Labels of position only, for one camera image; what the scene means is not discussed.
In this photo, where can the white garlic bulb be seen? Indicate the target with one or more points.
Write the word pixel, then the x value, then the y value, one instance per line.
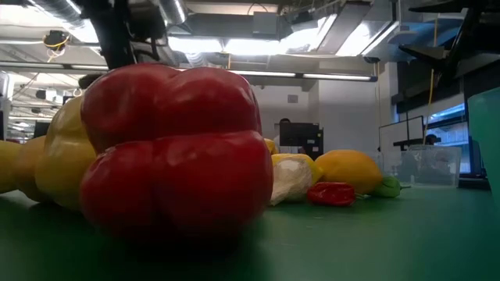
pixel 291 179

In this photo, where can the small red pepper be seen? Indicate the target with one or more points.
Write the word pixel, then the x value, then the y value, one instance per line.
pixel 332 194

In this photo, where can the small green pepper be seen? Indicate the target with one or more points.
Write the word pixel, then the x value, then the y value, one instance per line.
pixel 388 187

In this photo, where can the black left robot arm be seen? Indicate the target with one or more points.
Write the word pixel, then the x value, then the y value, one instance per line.
pixel 113 35

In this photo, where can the person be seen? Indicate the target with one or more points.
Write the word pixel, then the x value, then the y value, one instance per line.
pixel 431 139
pixel 284 121

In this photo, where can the black cabinet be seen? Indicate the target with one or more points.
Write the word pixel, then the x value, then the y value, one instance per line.
pixel 301 134

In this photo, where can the red bell pepper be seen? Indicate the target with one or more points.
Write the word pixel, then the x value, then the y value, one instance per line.
pixel 176 175

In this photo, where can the long ceiling light strip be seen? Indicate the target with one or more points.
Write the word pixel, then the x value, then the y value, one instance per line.
pixel 336 77

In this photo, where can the black framed whiteboard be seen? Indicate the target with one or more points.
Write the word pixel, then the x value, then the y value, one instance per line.
pixel 398 134

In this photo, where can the yellow bell pepper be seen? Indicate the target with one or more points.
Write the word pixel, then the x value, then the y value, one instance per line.
pixel 66 156

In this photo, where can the clear plastic container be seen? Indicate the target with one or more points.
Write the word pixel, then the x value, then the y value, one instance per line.
pixel 437 168

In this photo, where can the black monitor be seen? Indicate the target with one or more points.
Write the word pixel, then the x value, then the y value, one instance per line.
pixel 41 129

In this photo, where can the teal translucent plastic basket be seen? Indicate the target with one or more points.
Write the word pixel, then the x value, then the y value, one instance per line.
pixel 486 136

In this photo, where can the silver ventilation duct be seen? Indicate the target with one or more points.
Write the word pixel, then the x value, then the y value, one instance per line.
pixel 173 9

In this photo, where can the silver spiral ceiling duct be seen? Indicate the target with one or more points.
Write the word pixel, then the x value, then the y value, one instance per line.
pixel 58 8

